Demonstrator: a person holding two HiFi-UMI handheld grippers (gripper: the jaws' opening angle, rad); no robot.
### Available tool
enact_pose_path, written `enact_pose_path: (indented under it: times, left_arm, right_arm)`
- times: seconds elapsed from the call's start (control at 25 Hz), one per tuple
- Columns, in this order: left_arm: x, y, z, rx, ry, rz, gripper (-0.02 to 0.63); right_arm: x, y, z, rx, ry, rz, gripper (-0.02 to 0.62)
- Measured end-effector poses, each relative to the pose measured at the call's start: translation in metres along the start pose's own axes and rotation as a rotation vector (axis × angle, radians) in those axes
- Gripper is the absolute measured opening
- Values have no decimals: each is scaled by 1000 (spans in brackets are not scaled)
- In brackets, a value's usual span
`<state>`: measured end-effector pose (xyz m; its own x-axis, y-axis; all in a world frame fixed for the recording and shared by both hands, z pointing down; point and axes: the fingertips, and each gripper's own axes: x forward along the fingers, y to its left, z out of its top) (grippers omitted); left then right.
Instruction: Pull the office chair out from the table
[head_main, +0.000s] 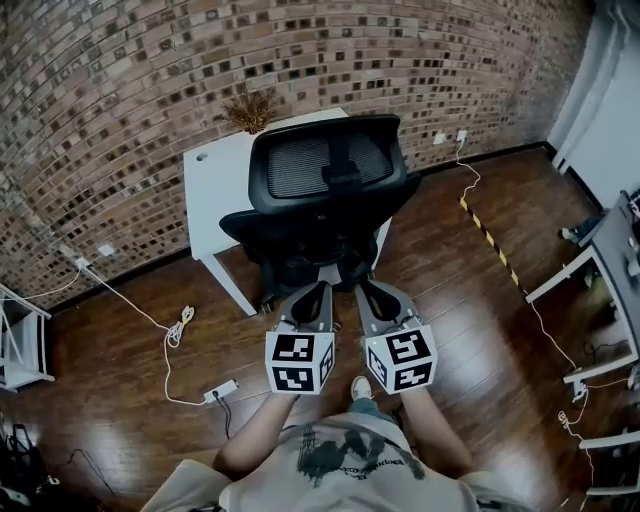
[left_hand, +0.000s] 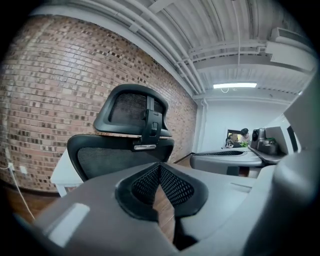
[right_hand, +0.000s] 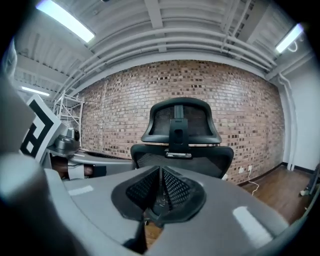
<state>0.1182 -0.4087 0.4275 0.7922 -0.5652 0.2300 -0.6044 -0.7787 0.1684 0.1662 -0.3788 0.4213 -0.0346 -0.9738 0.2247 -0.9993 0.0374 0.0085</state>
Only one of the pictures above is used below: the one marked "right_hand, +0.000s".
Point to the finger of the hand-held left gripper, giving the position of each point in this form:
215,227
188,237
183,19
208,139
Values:
117,165

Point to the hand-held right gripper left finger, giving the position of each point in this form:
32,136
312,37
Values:
100,200

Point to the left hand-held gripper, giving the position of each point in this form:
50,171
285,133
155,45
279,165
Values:
41,125

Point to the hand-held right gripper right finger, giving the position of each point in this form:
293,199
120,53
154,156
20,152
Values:
220,207

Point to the black mesh office chair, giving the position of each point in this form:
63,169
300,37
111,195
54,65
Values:
178,135

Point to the long ceiling light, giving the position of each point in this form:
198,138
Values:
35,91
67,20
290,37

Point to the white metal shelf rack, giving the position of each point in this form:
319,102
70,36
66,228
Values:
82,117

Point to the white ceiling air unit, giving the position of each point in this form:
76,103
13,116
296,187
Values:
272,25

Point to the white wall outlet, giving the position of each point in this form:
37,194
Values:
241,170
250,168

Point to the white wall pipes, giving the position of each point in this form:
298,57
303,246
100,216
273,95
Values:
291,125

